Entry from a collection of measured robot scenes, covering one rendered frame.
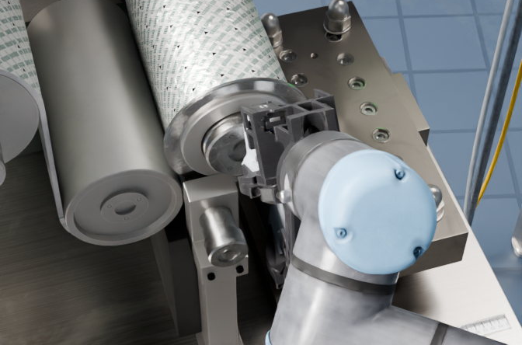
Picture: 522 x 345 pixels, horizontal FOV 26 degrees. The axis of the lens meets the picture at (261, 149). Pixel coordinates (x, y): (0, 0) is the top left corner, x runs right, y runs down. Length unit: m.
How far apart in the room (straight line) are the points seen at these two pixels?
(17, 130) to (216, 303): 0.33
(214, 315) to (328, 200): 0.54
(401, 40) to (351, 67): 1.51
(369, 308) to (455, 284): 0.66
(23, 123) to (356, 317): 0.40
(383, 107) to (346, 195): 0.70
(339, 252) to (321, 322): 0.05
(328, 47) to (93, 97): 0.43
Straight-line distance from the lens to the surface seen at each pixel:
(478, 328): 1.40
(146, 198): 1.14
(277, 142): 0.93
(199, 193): 1.11
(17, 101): 1.01
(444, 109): 2.82
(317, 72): 1.45
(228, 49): 1.08
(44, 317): 1.41
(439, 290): 1.42
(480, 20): 3.05
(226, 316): 1.27
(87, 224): 1.16
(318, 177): 0.77
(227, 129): 1.05
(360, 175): 0.73
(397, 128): 1.40
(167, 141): 1.07
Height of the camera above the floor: 2.09
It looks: 51 degrees down
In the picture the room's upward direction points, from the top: straight up
